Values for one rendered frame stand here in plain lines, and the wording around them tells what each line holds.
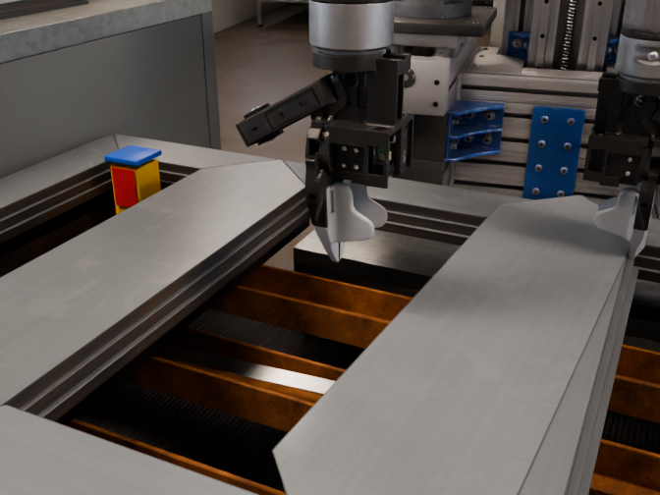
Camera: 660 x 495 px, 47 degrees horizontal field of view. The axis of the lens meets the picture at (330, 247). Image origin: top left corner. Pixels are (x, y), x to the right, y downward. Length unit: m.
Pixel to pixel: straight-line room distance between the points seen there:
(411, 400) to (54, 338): 0.35
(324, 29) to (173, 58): 0.93
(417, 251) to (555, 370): 0.63
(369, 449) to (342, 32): 0.34
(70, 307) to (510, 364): 0.44
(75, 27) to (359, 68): 0.77
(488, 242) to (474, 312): 0.17
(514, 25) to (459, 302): 0.86
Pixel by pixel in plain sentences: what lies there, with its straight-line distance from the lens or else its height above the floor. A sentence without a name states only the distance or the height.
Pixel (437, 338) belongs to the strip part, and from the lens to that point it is 0.74.
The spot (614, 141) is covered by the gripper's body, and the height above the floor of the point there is 1.00.
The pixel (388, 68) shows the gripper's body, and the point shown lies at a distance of 0.67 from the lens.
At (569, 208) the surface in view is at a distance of 1.07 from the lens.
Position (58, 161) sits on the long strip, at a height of 0.85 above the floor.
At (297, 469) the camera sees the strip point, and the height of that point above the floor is 0.85.
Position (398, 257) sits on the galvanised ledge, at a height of 0.68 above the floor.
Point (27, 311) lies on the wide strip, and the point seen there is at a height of 0.85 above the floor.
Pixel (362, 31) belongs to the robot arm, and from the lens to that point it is 0.66.
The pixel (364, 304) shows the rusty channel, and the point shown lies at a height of 0.70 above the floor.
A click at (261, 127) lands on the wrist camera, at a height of 1.04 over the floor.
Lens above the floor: 1.25
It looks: 26 degrees down
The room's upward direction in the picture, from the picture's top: straight up
